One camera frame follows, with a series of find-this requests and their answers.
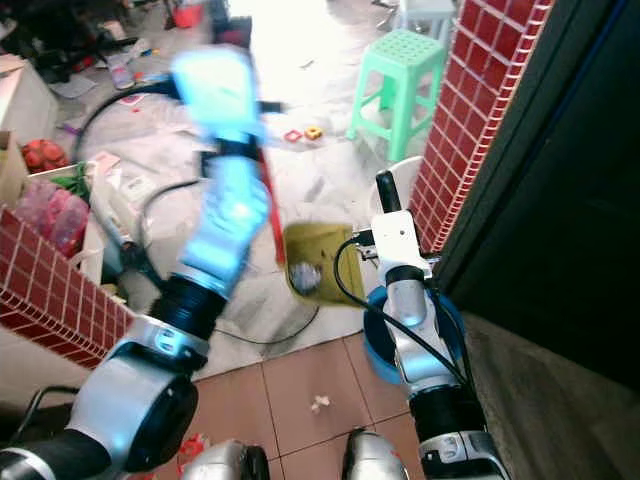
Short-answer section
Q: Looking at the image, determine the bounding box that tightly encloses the yellow dustpan with red handle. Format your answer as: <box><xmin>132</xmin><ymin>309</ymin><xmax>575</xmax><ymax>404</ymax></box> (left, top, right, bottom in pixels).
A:
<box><xmin>255</xmin><ymin>150</ymin><xmax>367</xmax><ymax>307</ymax></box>

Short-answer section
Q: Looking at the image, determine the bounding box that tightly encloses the white plastic bucket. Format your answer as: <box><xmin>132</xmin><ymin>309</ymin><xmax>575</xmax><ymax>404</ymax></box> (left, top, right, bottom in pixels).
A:
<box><xmin>388</xmin><ymin>155</ymin><xmax>427</xmax><ymax>217</ymax></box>

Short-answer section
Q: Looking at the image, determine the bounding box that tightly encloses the red bucket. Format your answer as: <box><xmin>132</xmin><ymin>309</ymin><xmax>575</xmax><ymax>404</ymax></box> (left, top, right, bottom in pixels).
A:
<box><xmin>172</xmin><ymin>3</ymin><xmax>207</xmax><ymax>30</ymax></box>

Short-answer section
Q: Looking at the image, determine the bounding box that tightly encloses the green plastic stool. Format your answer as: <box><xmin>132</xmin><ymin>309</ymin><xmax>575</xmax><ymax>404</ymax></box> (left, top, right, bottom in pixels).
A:
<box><xmin>348</xmin><ymin>28</ymin><xmax>450</xmax><ymax>167</ymax></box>

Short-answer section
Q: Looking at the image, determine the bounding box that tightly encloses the blue plastic basin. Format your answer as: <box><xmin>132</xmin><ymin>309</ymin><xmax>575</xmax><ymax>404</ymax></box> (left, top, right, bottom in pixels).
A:
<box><xmin>364</xmin><ymin>285</ymin><xmax>467</xmax><ymax>387</ymax></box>

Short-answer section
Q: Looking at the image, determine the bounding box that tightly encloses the dark door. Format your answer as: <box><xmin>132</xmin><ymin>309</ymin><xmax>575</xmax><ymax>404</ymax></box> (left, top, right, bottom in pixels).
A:
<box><xmin>435</xmin><ymin>0</ymin><xmax>640</xmax><ymax>361</ymax></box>

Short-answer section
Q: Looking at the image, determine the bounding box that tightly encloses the white plastic stool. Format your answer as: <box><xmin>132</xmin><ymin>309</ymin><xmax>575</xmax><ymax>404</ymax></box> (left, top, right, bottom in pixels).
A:
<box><xmin>395</xmin><ymin>0</ymin><xmax>457</xmax><ymax>32</ymax></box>

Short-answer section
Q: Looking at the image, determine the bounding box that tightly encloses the white toy cart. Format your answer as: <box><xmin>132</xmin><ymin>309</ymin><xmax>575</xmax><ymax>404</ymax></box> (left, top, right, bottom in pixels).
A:
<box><xmin>15</xmin><ymin>160</ymin><xmax>143</xmax><ymax>293</ymax></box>

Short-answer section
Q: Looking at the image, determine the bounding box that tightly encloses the silver robot right leg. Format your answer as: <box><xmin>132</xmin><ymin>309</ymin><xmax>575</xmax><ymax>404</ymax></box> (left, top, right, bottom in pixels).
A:
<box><xmin>340</xmin><ymin>428</ymin><xmax>427</xmax><ymax>480</ymax></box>

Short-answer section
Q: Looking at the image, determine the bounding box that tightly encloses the silver robot leg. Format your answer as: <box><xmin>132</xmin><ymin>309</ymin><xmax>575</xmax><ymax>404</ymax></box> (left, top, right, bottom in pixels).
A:
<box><xmin>180</xmin><ymin>440</ymin><xmax>271</xmax><ymax>480</ymax></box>
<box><xmin>340</xmin><ymin>428</ymin><xmax>427</xmax><ymax>480</ymax></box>

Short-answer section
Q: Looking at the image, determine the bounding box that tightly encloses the silver robot left leg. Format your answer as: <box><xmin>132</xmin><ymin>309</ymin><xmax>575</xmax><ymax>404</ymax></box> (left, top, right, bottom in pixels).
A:
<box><xmin>180</xmin><ymin>440</ymin><xmax>271</xmax><ymax>480</ymax></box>

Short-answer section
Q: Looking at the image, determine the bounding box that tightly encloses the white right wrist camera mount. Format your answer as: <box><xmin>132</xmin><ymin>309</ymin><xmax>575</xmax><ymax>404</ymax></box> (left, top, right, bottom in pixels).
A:
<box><xmin>372</xmin><ymin>210</ymin><xmax>434</xmax><ymax>287</ymax></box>

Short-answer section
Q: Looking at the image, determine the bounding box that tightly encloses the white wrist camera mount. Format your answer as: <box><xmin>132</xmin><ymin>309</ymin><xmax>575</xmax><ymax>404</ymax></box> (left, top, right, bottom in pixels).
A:
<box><xmin>170</xmin><ymin>45</ymin><xmax>267</xmax><ymax>151</ymax></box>
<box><xmin>372</xmin><ymin>210</ymin><xmax>434</xmax><ymax>287</ymax></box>

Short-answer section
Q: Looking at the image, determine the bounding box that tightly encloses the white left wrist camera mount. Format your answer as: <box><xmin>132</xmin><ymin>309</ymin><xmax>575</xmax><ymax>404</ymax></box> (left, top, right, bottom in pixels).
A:
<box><xmin>170</xmin><ymin>45</ymin><xmax>267</xmax><ymax>151</ymax></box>

